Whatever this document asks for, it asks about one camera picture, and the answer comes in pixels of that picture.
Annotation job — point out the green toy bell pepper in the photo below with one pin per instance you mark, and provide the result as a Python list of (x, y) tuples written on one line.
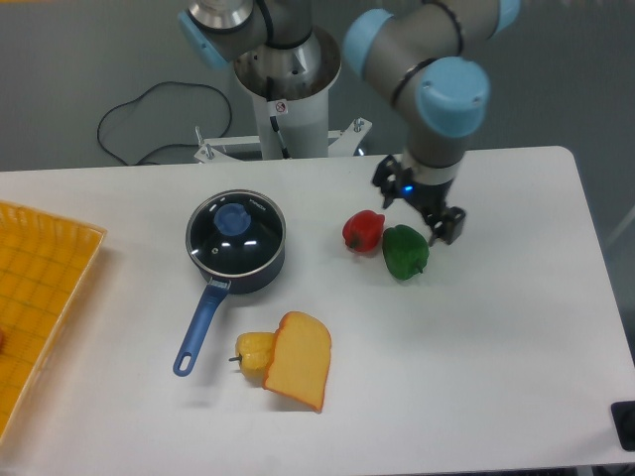
[(406, 252)]

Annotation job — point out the red toy bell pepper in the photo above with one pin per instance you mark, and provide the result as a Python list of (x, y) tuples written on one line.
[(362, 231)]

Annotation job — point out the yellow woven basket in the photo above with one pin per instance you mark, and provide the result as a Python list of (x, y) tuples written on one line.
[(44, 260)]

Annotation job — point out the dark blue saucepan blue handle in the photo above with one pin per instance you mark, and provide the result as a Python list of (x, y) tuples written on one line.
[(216, 290)]

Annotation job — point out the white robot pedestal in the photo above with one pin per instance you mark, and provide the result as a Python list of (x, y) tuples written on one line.
[(289, 91)]

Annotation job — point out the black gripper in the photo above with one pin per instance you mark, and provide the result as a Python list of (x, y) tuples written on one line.
[(396, 181)]

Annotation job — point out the black device at table corner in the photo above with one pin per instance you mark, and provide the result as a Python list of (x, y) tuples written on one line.
[(623, 414)]

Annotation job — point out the toy bread slice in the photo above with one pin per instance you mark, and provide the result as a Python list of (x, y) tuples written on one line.
[(300, 361)]

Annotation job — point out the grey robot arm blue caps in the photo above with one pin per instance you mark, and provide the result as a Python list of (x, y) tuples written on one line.
[(415, 63)]

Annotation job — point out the yellow toy bell pepper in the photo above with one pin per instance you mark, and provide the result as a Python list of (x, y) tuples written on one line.
[(253, 353)]

